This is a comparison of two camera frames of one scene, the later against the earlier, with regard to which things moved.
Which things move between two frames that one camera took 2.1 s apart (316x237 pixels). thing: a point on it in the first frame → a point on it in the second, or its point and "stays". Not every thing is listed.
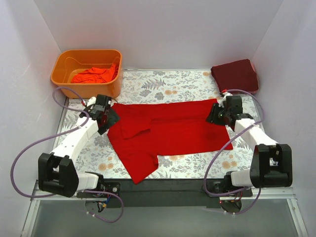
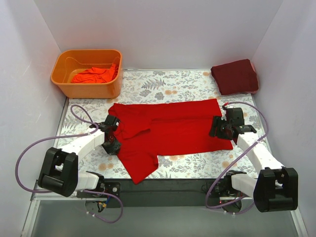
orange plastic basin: x=65 y=63 stays
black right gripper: x=217 y=116 → x=217 y=128
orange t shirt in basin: x=95 y=75 stays
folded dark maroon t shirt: x=239 y=75 stays
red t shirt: x=144 y=131 stays
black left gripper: x=106 y=119 → x=112 y=134
